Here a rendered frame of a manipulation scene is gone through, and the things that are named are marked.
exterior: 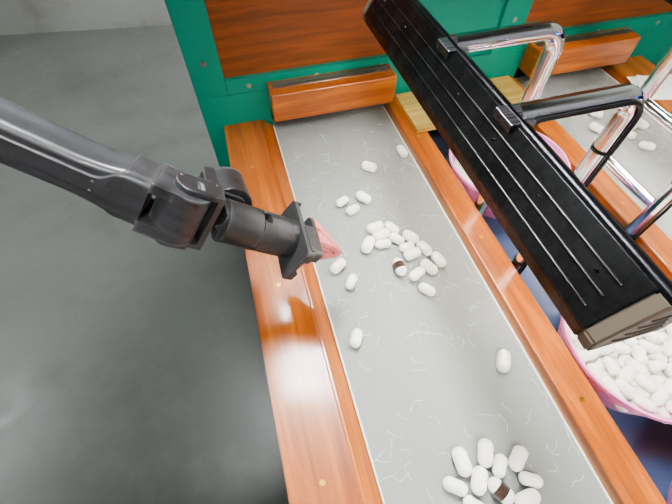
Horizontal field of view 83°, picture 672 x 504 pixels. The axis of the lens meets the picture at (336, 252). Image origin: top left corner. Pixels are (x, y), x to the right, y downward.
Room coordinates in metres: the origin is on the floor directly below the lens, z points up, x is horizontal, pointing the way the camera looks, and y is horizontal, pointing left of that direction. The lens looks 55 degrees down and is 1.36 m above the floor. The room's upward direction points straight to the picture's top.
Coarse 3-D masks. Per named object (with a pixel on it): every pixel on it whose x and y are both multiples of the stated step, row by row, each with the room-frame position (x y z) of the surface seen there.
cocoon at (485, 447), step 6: (486, 438) 0.09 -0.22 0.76; (480, 444) 0.08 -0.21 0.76; (486, 444) 0.08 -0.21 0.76; (492, 444) 0.08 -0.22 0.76; (480, 450) 0.07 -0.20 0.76; (486, 450) 0.07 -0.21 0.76; (492, 450) 0.07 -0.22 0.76; (480, 456) 0.07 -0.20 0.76; (486, 456) 0.07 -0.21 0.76; (492, 456) 0.07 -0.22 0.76; (480, 462) 0.06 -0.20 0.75; (486, 462) 0.06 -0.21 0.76; (492, 462) 0.06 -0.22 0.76
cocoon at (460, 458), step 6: (456, 450) 0.07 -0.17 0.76; (462, 450) 0.07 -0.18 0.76; (456, 456) 0.07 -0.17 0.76; (462, 456) 0.07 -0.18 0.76; (456, 462) 0.06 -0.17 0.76; (462, 462) 0.06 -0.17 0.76; (468, 462) 0.06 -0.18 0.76; (456, 468) 0.05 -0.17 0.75; (462, 468) 0.05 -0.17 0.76; (468, 468) 0.05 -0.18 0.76; (462, 474) 0.05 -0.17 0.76; (468, 474) 0.05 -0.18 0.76
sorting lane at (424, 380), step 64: (320, 128) 0.81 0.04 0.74; (384, 128) 0.81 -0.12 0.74; (320, 192) 0.59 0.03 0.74; (384, 192) 0.59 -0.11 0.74; (384, 256) 0.42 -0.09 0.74; (448, 256) 0.42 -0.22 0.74; (384, 320) 0.28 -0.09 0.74; (448, 320) 0.28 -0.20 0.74; (384, 384) 0.17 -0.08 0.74; (448, 384) 0.17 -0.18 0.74; (512, 384) 0.17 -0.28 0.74; (384, 448) 0.08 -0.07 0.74; (448, 448) 0.08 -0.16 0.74; (512, 448) 0.08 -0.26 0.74; (576, 448) 0.08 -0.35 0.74
